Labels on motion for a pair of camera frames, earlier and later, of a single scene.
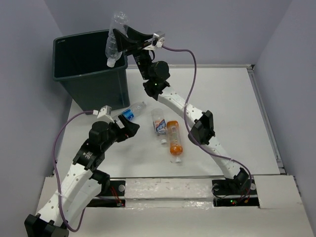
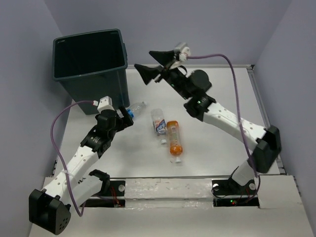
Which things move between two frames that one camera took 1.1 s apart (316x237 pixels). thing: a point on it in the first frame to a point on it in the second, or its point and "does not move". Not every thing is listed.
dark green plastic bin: x=79 y=63 does not move
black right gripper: x=125 y=43 to x=148 y=73
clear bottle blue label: x=135 y=110 does not move
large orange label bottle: x=175 y=145 does not move
